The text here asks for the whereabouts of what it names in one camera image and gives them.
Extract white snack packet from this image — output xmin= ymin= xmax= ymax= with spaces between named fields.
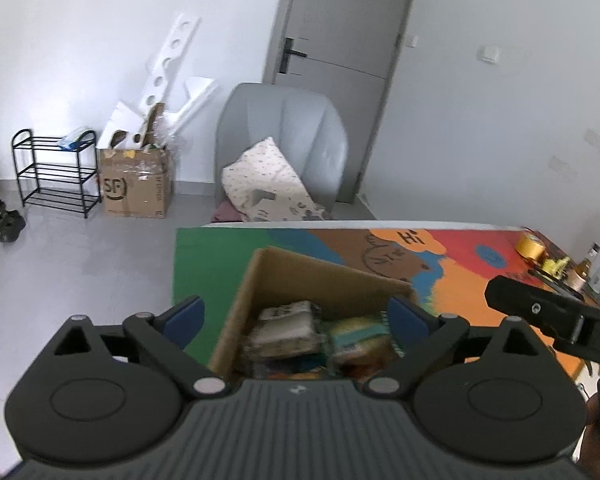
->
xmin=245 ymin=301 xmax=326 ymax=361

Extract colourful cartoon printed mat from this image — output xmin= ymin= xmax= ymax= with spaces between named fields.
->
xmin=172 ymin=227 xmax=600 ymax=382

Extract black shoe rack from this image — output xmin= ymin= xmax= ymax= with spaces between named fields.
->
xmin=11 ymin=129 xmax=103 ymax=219

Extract grey door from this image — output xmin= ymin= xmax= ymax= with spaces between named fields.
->
xmin=262 ymin=0 xmax=421 ymax=206

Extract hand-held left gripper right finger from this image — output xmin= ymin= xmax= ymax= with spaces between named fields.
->
xmin=364 ymin=297 xmax=553 ymax=397

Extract grey chair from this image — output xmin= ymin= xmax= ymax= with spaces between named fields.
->
xmin=214 ymin=82 xmax=350 ymax=221

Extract person's right hand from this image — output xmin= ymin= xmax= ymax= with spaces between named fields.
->
xmin=575 ymin=392 xmax=600 ymax=468

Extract white dotted pillow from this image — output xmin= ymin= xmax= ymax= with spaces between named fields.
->
xmin=221 ymin=136 xmax=333 ymax=223

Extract maroon seat cushion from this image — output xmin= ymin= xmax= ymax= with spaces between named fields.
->
xmin=211 ymin=200 xmax=246 ymax=223

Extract printed cardboard box with clutter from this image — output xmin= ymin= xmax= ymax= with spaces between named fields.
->
xmin=97 ymin=102 xmax=175 ymax=219

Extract green biscuit packet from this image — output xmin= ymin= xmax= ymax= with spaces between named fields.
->
xmin=327 ymin=312 xmax=396 ymax=362

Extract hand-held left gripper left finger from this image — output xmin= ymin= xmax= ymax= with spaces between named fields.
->
xmin=52 ymin=296 xmax=229 ymax=400

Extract yellow tape roll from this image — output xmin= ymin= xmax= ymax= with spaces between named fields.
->
xmin=515 ymin=232 xmax=547 ymax=262

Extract brown cardboard box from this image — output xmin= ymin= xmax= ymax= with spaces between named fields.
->
xmin=207 ymin=246 xmax=416 ymax=382

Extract amber liquid glass bottle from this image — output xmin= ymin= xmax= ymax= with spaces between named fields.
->
xmin=575 ymin=242 xmax=600 ymax=291

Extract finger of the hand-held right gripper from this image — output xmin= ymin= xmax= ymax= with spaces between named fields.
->
xmin=485 ymin=275 xmax=585 ymax=350

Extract black door handle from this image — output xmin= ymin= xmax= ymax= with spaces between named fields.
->
xmin=278 ymin=37 xmax=308 ymax=76

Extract yellow crumpled wrappers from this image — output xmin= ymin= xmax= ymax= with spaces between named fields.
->
xmin=542 ymin=256 xmax=571 ymax=276

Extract white foam board with holes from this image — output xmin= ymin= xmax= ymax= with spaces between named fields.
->
xmin=137 ymin=10 xmax=202 ymax=126

